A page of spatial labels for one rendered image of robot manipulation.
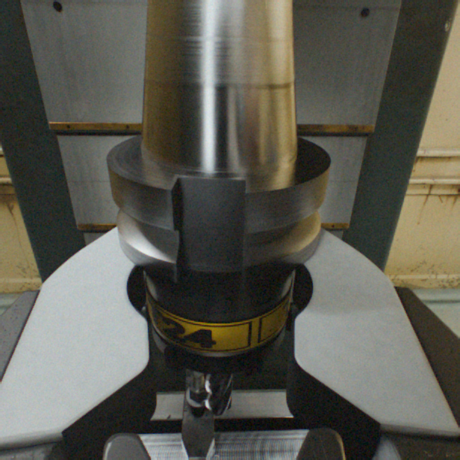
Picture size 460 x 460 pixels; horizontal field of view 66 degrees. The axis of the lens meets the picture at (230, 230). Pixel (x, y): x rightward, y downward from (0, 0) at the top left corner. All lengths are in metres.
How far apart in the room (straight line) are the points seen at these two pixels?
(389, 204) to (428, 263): 0.64
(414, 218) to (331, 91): 0.72
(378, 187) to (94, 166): 0.48
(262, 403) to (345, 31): 0.52
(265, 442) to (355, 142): 0.42
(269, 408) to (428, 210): 0.83
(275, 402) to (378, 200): 0.38
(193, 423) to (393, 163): 0.50
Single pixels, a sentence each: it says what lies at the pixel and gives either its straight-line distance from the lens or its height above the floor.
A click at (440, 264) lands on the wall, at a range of 1.35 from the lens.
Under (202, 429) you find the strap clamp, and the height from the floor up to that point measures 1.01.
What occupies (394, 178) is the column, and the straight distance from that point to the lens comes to 0.69.
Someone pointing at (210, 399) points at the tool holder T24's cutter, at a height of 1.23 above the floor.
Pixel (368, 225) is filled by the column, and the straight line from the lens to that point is 0.71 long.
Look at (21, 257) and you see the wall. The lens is 1.26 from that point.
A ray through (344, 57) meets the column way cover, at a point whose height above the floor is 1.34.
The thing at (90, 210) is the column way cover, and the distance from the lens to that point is 0.62.
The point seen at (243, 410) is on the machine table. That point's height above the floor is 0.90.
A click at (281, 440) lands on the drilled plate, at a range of 0.44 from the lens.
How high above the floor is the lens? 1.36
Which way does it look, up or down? 29 degrees down
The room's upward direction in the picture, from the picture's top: 1 degrees clockwise
